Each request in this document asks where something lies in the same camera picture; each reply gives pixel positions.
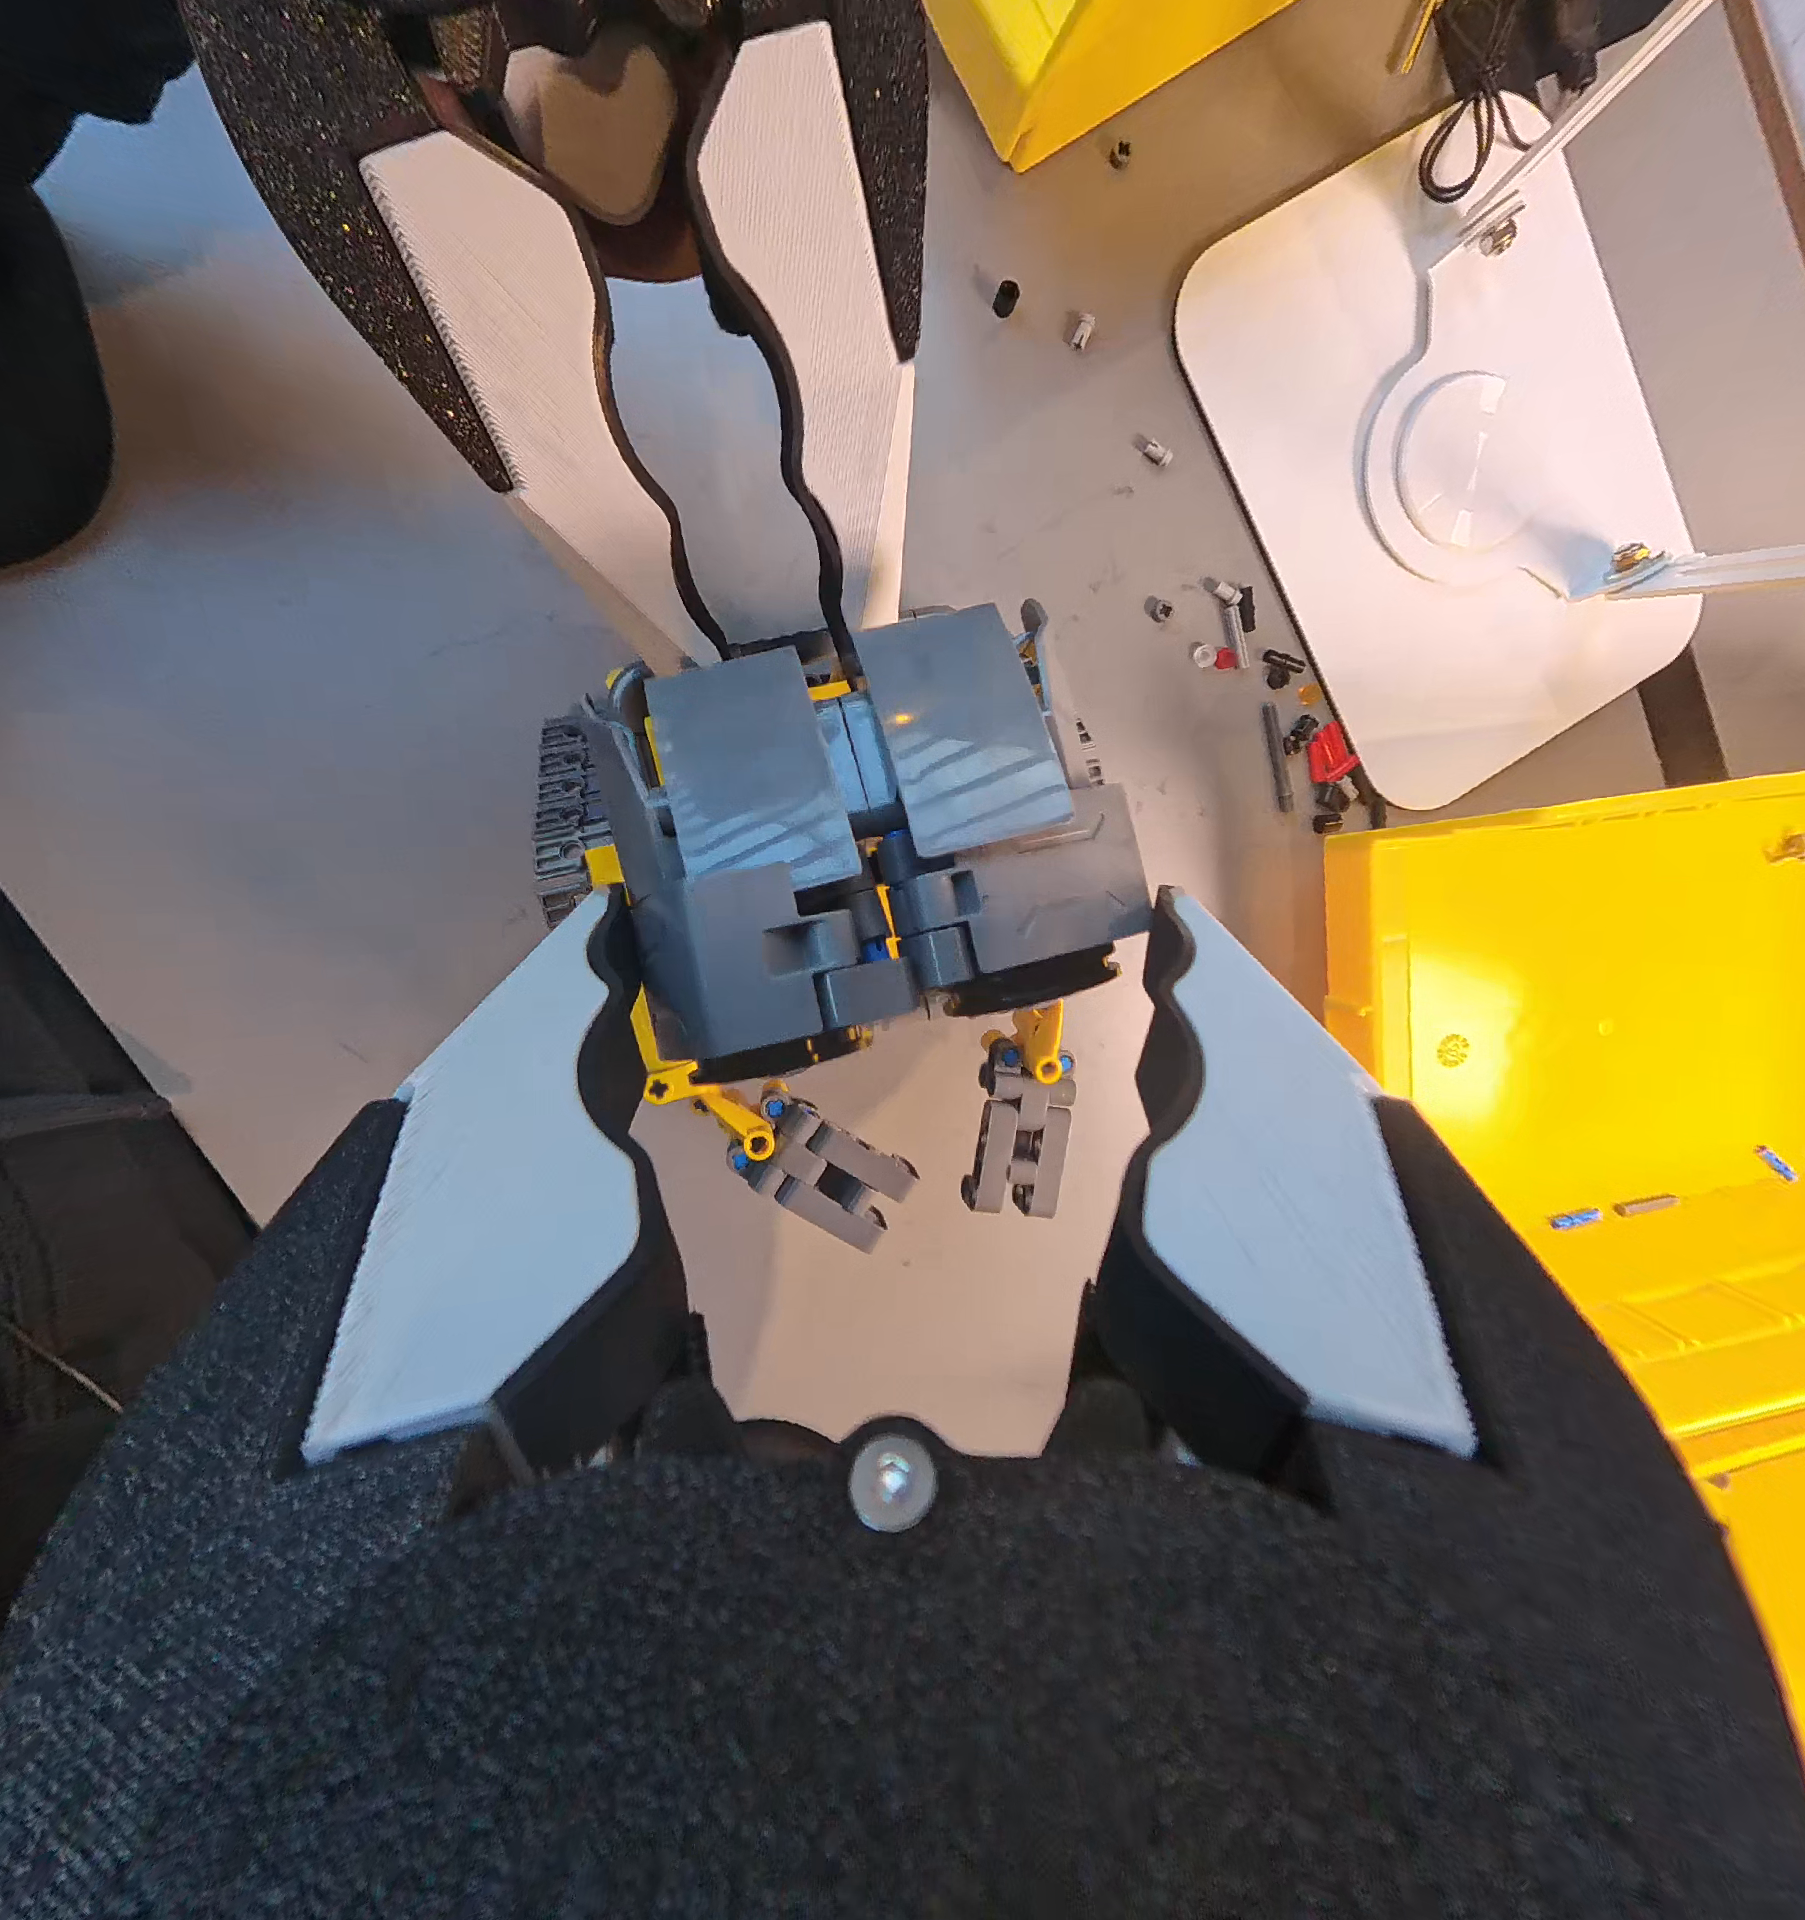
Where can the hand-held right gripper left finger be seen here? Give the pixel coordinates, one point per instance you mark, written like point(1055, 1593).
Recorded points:
point(496, 1231)

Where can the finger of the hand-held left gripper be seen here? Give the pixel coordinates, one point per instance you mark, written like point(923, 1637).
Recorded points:
point(813, 273)
point(527, 388)

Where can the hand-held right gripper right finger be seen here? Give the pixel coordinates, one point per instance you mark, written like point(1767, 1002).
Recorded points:
point(1292, 1231)

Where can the yellow tracked toy robot body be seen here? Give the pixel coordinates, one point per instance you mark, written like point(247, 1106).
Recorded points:
point(828, 1165)

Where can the grey toy robot head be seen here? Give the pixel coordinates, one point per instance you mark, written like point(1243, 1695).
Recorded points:
point(843, 814)

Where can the yellow plastic bin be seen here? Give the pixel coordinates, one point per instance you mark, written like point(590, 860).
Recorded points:
point(1624, 1201)
point(1067, 61)

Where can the scattered small building pieces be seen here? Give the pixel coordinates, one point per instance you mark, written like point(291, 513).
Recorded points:
point(1319, 757)

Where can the white book stand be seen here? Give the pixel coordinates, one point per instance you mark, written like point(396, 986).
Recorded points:
point(1443, 451)

